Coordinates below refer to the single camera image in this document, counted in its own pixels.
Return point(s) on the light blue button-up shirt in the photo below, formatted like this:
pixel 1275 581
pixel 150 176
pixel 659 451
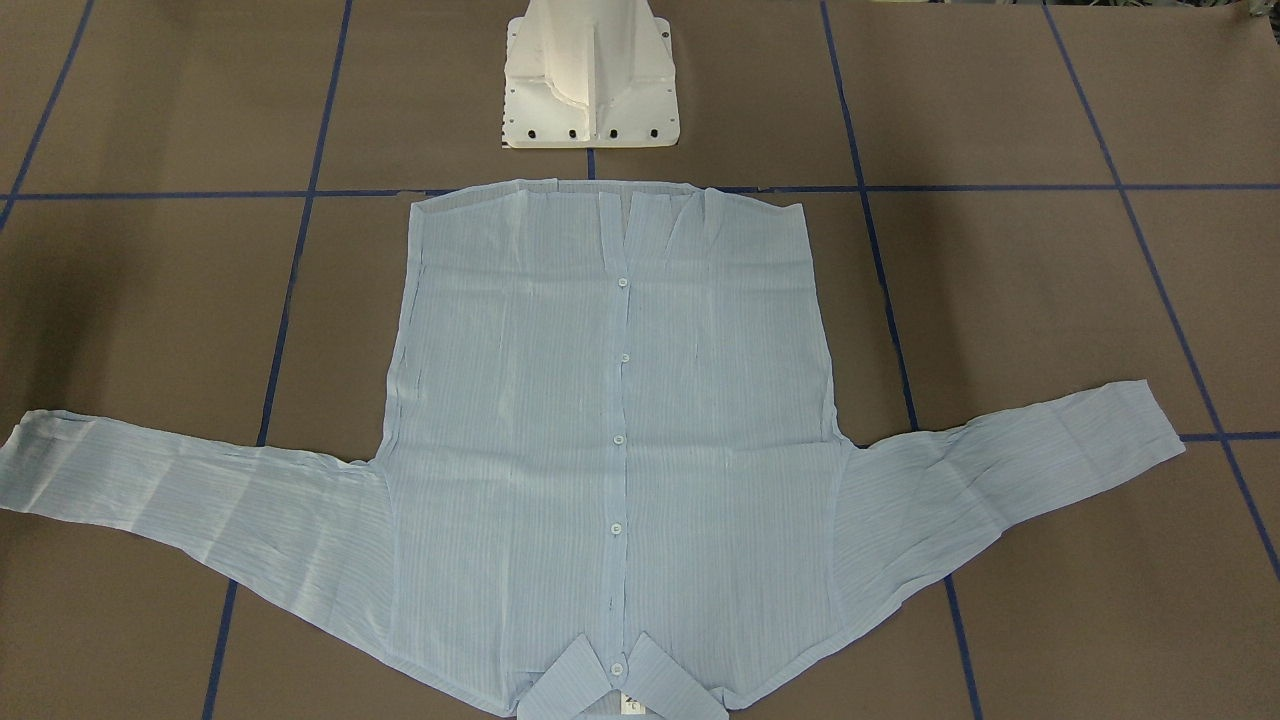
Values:
pixel 610 466

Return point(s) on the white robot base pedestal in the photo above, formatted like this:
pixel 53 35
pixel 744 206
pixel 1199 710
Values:
pixel 589 75

